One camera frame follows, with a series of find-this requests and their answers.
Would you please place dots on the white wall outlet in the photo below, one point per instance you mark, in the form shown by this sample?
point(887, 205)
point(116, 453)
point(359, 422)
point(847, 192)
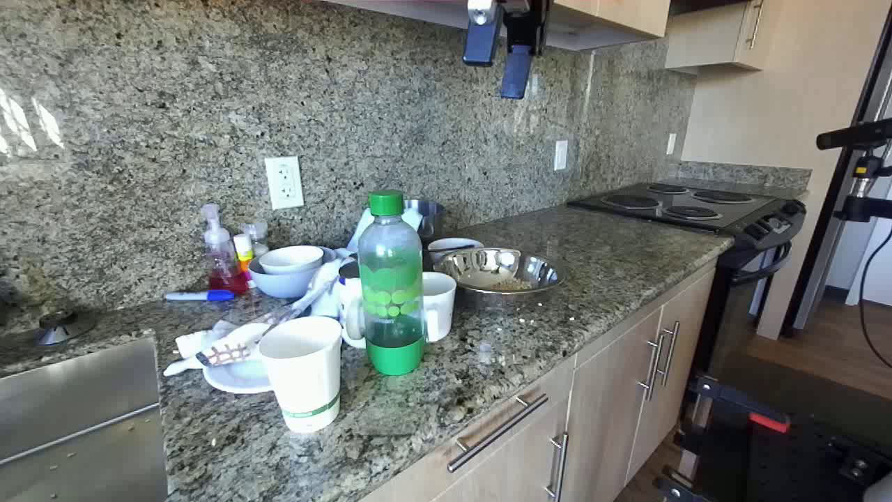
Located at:
point(671, 144)
point(282, 183)
point(562, 155)

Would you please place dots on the white ceramic bowl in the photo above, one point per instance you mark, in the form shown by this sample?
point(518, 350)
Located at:
point(449, 247)
point(282, 279)

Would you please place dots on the blue marker pen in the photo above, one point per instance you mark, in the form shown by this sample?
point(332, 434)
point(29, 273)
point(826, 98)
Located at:
point(220, 297)

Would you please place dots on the black tripod stand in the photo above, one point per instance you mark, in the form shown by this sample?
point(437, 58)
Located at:
point(852, 135)

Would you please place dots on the small red yellow bottle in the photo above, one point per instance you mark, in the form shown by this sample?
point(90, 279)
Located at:
point(243, 251)

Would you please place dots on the steel kitchen sink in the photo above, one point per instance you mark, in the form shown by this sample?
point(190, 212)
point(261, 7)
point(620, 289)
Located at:
point(73, 408)

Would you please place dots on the white range hood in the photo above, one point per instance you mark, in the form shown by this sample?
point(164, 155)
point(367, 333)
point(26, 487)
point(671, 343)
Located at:
point(707, 42)

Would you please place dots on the green plastic bottle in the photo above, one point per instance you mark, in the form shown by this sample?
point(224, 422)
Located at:
point(392, 297)

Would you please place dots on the silver metal dish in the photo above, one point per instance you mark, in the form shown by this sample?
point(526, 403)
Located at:
point(491, 279)

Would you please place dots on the pink spray bottle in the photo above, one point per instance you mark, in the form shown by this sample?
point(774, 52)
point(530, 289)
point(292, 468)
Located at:
point(222, 266)

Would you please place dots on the black electric stove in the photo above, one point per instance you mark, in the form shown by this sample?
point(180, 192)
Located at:
point(688, 209)

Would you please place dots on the wooden base cabinet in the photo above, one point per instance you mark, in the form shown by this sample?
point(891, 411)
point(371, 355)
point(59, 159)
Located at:
point(603, 408)

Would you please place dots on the white paper cup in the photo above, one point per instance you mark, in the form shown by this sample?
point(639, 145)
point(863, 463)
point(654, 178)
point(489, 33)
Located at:
point(302, 381)

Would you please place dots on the black cart with red part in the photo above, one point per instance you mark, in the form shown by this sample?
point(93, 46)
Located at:
point(771, 454)

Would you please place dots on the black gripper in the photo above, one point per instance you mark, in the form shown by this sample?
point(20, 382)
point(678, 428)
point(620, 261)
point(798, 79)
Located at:
point(526, 22)

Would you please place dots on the white paper napkin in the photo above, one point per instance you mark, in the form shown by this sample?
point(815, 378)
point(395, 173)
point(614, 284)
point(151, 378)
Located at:
point(190, 343)

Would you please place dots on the white flat plate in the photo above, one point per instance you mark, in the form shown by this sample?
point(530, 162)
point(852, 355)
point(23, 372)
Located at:
point(243, 374)

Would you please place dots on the white ceramic mug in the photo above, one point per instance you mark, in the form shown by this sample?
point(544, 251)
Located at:
point(438, 308)

